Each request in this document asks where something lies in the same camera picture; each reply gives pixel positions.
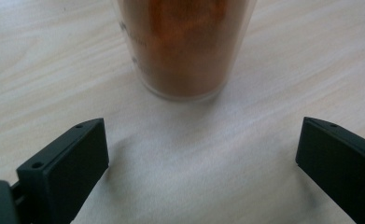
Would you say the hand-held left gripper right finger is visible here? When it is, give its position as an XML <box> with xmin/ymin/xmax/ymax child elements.
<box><xmin>295</xmin><ymin>116</ymin><xmax>365</xmax><ymax>224</ymax></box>

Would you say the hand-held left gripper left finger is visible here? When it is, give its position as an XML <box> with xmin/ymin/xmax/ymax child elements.
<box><xmin>16</xmin><ymin>118</ymin><xmax>110</xmax><ymax>224</ymax></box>

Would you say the glass jar of red-brown spice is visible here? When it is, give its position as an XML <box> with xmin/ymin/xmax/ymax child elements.
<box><xmin>112</xmin><ymin>0</ymin><xmax>259</xmax><ymax>103</ymax></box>

